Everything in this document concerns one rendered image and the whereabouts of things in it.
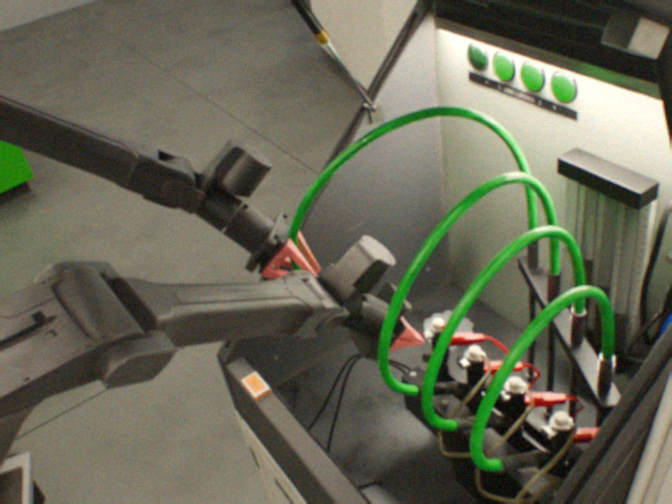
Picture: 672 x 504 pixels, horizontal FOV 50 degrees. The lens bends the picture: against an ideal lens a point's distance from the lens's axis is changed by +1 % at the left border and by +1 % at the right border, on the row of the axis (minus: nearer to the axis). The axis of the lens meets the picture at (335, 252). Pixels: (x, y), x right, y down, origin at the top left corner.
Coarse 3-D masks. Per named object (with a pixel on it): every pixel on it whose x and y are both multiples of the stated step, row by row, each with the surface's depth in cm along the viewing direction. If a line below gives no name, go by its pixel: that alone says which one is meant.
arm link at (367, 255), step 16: (368, 240) 97; (352, 256) 94; (368, 256) 93; (384, 256) 96; (336, 272) 95; (352, 272) 94; (368, 272) 95; (384, 272) 96; (336, 288) 95; (352, 288) 94; (368, 288) 97; (336, 320) 93
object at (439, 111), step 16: (416, 112) 97; (432, 112) 97; (448, 112) 97; (464, 112) 98; (480, 112) 99; (384, 128) 97; (496, 128) 100; (352, 144) 98; (368, 144) 98; (512, 144) 102; (336, 160) 98; (320, 176) 100; (528, 192) 108; (304, 208) 101; (528, 208) 110; (528, 224) 112
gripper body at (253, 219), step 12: (240, 216) 103; (252, 216) 104; (264, 216) 106; (228, 228) 103; (240, 228) 103; (252, 228) 103; (264, 228) 104; (276, 228) 104; (240, 240) 104; (252, 240) 104; (264, 240) 103; (252, 252) 105; (252, 264) 103
